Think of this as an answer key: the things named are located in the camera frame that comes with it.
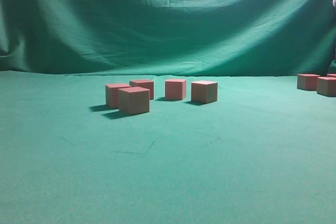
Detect green backdrop cloth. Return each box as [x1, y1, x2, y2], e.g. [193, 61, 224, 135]
[1, 0, 335, 76]

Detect pink cube placed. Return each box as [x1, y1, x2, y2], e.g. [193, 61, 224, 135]
[191, 80, 218, 103]
[129, 79, 154, 100]
[105, 83, 131, 109]
[165, 79, 187, 100]

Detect green table cloth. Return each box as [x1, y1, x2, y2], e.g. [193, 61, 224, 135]
[1, 71, 335, 223]

